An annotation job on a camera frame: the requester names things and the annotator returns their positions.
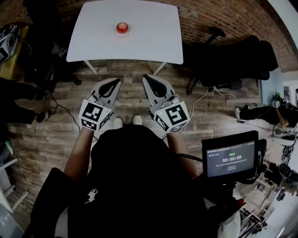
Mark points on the yellow side table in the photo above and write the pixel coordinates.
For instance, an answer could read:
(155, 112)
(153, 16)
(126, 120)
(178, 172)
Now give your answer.
(10, 67)

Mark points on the black office chair with armrests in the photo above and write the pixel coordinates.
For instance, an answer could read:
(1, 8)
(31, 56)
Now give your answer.
(232, 60)

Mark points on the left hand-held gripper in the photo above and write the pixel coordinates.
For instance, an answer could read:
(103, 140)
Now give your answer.
(90, 114)

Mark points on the white plate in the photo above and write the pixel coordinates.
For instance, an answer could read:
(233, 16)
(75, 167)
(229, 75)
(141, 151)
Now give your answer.
(113, 35)

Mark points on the black camera on stand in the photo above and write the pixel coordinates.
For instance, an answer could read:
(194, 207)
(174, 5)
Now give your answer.
(285, 173)

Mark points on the person's white shoe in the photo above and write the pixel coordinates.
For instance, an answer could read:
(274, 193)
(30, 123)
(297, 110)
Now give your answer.
(137, 119)
(118, 122)

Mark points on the white shelf unit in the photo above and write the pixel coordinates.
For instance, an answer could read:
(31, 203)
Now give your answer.
(7, 183)

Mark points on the person's left white shoe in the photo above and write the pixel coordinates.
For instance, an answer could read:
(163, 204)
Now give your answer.
(118, 122)

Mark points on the person's black shirt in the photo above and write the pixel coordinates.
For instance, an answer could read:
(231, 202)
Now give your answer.
(139, 186)

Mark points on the black office chair with headrest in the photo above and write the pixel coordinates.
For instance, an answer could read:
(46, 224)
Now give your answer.
(42, 51)

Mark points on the black monitor screen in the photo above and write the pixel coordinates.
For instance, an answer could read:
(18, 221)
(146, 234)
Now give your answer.
(230, 158)

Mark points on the white table leg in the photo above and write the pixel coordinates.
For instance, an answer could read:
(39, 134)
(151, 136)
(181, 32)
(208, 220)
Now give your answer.
(90, 67)
(160, 68)

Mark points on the pale blue desk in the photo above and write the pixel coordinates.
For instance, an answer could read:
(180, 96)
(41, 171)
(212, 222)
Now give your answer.
(271, 86)

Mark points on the person's right white shoe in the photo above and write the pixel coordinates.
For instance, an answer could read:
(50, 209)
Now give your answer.
(137, 119)

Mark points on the red apple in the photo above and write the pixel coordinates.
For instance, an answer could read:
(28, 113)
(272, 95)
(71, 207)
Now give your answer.
(122, 28)

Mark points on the person's right forearm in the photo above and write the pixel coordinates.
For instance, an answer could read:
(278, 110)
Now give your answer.
(179, 151)

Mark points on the grey white device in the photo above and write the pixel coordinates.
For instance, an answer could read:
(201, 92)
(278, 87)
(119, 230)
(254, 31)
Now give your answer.
(9, 41)

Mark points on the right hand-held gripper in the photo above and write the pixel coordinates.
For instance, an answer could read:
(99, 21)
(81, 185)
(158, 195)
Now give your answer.
(173, 115)

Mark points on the person's left forearm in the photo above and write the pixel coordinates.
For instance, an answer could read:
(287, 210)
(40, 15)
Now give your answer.
(76, 153)

